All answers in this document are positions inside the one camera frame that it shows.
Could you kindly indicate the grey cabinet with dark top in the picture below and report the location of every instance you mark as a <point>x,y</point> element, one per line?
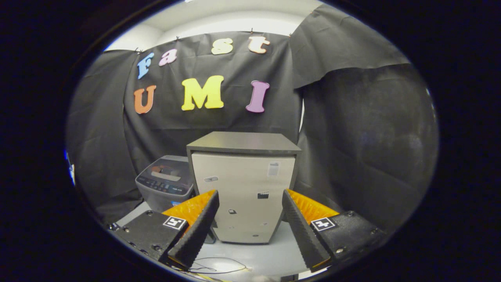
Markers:
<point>242,188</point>

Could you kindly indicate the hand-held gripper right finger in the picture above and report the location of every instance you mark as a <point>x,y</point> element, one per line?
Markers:
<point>303,231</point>

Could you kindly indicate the black backdrop cloth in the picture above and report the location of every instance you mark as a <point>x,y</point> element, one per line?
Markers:
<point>352,137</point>

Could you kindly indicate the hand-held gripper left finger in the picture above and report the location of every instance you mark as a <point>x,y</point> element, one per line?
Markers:
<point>195,231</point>

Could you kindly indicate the grey washing machine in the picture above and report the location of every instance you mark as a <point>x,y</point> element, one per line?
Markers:
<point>156,197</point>

